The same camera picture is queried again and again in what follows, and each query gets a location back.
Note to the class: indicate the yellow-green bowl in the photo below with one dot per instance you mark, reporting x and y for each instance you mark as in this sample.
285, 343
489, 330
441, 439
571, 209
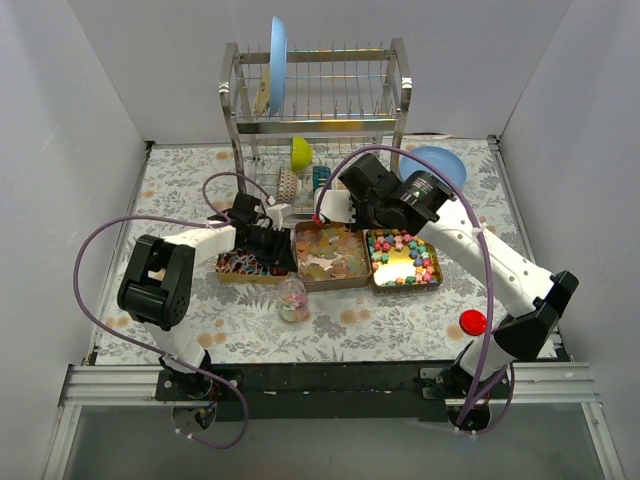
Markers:
301, 155

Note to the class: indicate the small blue plate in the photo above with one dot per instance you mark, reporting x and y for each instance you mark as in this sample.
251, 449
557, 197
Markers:
442, 159

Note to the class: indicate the patterned bowl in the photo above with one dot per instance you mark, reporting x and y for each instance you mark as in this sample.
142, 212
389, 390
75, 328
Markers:
288, 186

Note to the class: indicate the steel dish rack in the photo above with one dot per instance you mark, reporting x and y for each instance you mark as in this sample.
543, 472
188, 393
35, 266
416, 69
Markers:
338, 98

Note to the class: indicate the clear glass jar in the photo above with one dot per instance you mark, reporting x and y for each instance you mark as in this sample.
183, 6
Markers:
292, 301

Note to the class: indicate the red jar lid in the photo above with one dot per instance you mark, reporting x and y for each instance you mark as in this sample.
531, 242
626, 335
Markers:
473, 322

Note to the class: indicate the star candy tin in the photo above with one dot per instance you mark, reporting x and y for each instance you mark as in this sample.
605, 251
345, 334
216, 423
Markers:
402, 261

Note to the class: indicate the teal white mug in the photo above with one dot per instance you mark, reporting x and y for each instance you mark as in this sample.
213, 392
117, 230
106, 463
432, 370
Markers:
320, 176

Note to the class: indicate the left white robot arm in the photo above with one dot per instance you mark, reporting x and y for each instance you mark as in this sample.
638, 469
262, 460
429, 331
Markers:
156, 288

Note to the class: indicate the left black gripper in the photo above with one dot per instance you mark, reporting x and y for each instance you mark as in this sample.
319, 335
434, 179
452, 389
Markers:
279, 245

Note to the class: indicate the beige plate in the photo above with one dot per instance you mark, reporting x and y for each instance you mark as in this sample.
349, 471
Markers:
262, 97

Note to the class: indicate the popsicle candy tin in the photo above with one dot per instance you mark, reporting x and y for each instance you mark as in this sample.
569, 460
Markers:
331, 257

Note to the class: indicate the large blue plate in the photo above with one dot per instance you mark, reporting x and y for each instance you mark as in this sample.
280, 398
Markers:
278, 66

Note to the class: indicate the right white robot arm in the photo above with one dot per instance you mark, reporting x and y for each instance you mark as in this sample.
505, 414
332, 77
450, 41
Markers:
426, 205

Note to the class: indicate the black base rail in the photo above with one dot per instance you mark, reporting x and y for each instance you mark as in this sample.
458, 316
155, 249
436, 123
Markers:
426, 391

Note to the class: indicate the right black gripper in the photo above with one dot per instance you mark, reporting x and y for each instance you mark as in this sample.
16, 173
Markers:
360, 215

